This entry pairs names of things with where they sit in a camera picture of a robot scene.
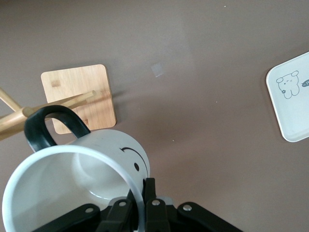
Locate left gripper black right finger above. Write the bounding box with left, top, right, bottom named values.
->
left=138, top=177, right=243, bottom=232

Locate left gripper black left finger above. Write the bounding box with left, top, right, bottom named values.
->
left=36, top=192, right=139, bottom=232

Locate white mug black handle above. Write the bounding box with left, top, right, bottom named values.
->
left=1, top=106, right=152, bottom=232

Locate wooden cup rack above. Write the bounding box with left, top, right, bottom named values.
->
left=0, top=64, right=117, bottom=142

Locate clear tape patch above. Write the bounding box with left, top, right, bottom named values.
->
left=151, top=63, right=165, bottom=78

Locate beige rabbit tray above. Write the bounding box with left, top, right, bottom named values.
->
left=266, top=51, right=309, bottom=143

